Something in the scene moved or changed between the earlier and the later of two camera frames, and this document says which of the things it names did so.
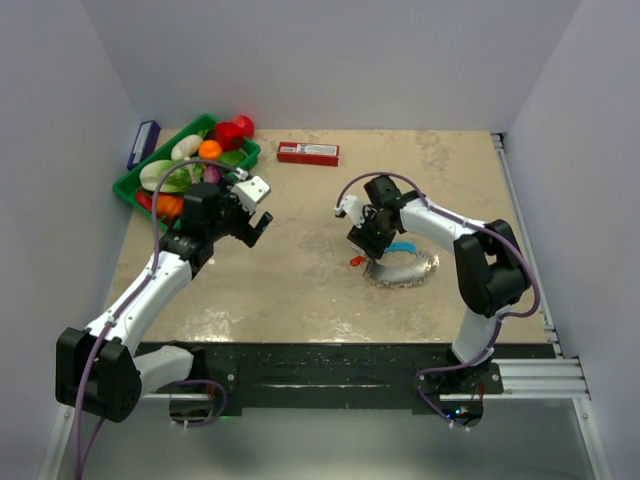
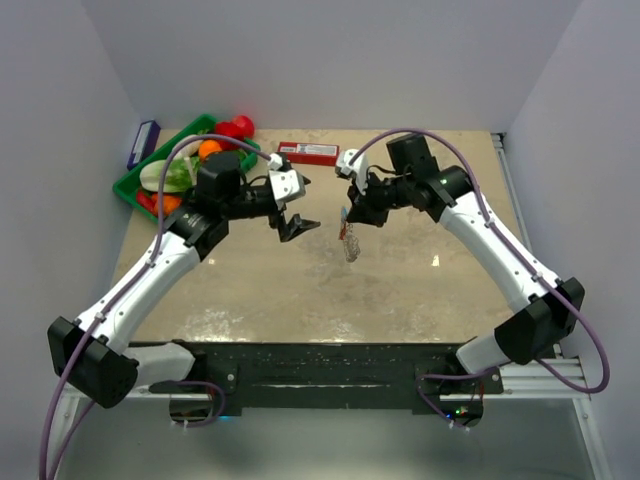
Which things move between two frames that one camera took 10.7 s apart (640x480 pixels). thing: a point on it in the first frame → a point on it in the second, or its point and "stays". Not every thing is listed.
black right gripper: (362, 238) → (363, 209)
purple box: (145, 143) stays
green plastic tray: (128, 184) stays
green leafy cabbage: (177, 180) stays
